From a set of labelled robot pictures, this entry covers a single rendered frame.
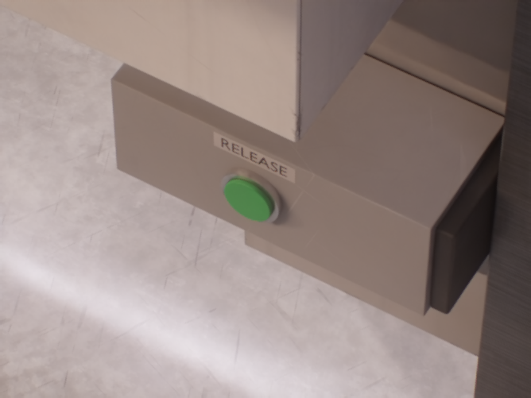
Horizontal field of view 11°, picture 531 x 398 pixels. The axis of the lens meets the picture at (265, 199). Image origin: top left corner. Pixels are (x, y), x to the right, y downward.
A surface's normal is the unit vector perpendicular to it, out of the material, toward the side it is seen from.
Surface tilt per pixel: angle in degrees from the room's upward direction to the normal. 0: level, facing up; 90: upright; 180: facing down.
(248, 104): 90
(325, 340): 0
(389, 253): 90
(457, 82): 90
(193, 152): 90
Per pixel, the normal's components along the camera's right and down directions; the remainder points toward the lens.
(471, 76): -0.51, 0.69
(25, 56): 0.00, -0.60
